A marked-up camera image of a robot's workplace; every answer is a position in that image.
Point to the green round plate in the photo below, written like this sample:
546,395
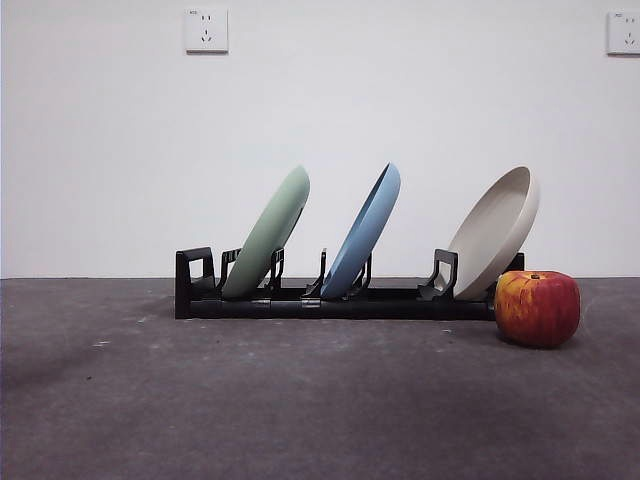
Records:
270,230

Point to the red yellow apple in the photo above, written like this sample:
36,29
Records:
537,310

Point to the blue round plate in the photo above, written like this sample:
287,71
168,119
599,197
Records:
360,240

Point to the black plate rack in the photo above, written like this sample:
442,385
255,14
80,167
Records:
240,309

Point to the beige round plate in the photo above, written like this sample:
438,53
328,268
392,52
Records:
495,230

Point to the white wall socket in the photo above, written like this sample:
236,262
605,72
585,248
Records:
207,30
625,32

